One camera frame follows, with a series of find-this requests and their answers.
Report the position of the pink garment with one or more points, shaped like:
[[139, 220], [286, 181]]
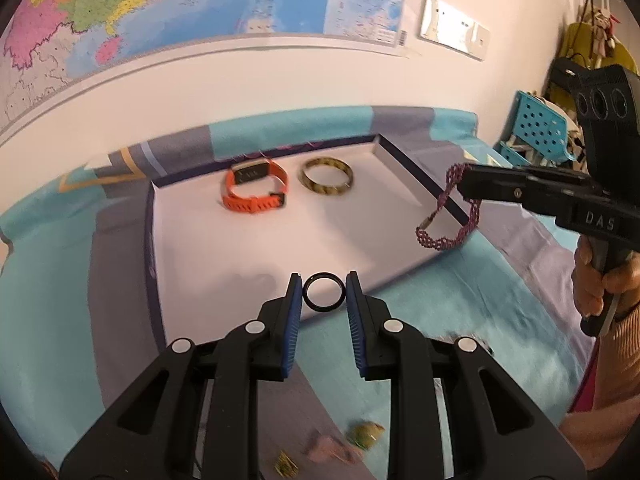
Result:
[[592, 385]]

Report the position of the orange smart band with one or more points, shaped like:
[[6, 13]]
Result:
[[250, 205]]

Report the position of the person's right forearm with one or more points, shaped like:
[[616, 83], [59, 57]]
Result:
[[622, 355]]

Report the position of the blue plastic stool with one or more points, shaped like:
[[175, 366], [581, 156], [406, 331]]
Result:
[[537, 125]]

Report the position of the green glass pendant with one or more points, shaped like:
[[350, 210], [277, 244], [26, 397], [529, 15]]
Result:
[[367, 434]]

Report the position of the white wall socket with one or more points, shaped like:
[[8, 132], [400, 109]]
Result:
[[447, 22], [481, 42]]

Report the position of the teal grey printed blanket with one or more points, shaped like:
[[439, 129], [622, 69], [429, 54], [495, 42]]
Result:
[[60, 285]]

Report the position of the person's right hand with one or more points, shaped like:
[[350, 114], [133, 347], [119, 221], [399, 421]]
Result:
[[620, 285]]

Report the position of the yellow glass pendant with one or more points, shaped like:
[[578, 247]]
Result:
[[286, 466]]

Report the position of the dark blue jewelry box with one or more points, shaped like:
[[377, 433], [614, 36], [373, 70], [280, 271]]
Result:
[[300, 240]]

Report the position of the yellow brown bangle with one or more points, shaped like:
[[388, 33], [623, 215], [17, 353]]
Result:
[[325, 191]]

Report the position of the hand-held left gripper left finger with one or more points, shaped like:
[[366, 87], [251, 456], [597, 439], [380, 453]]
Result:
[[292, 320]]

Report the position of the wall map poster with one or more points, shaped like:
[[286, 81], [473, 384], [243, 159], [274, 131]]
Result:
[[150, 0]]

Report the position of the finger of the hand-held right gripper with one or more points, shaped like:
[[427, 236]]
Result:
[[560, 174], [500, 185]]

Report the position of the pink glass pendant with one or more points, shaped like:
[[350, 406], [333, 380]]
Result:
[[327, 450]]

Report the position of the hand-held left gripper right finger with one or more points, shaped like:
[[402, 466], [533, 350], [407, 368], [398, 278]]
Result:
[[356, 320]]

